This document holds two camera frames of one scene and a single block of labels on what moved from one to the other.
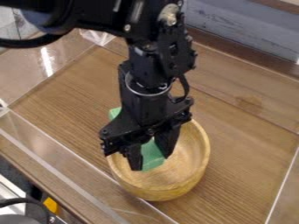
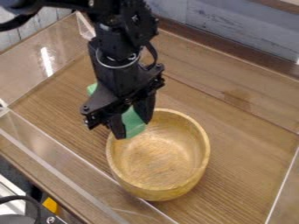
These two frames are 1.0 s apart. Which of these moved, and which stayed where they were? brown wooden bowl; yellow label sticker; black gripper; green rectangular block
Moved: black gripper; green rectangular block
Stayed: yellow label sticker; brown wooden bowl
